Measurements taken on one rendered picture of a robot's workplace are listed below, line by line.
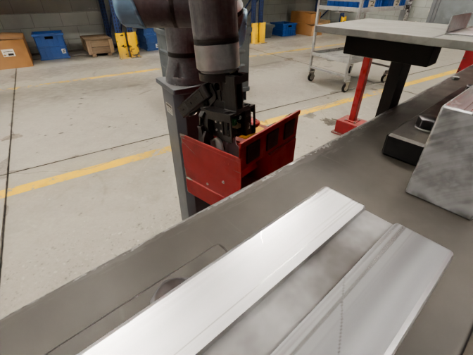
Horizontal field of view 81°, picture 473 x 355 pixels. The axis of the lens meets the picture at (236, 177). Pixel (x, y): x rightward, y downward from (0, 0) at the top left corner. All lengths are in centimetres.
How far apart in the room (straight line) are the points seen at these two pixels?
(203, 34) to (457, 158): 37
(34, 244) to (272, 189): 153
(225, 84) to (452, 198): 35
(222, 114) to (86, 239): 125
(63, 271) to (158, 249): 129
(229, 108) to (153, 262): 33
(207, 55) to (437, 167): 35
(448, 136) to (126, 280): 29
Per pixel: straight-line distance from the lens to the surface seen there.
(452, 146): 31
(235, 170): 50
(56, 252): 163
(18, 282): 159
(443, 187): 33
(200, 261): 19
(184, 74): 100
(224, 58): 48
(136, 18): 61
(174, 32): 99
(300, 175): 33
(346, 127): 252
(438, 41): 47
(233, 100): 49
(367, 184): 34
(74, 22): 666
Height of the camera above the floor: 105
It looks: 35 degrees down
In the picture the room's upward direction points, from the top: straight up
